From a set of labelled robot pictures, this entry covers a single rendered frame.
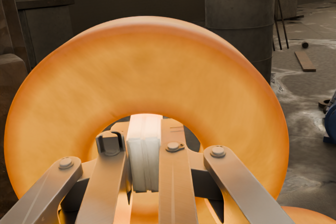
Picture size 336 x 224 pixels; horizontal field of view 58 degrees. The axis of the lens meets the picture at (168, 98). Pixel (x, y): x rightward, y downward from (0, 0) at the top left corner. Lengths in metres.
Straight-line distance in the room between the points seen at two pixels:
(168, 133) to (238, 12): 2.38
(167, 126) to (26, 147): 0.07
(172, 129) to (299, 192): 1.45
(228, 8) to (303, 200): 1.55
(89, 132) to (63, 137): 0.01
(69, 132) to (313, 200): 1.45
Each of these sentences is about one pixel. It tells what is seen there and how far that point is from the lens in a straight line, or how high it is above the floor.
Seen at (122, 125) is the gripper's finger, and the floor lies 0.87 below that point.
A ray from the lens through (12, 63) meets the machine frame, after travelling 0.37.
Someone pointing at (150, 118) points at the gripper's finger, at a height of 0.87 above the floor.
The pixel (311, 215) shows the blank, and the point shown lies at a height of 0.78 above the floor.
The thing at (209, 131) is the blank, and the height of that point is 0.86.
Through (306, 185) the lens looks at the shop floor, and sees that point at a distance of 1.64.
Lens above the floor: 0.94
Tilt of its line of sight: 20 degrees down
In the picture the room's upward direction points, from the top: 4 degrees counter-clockwise
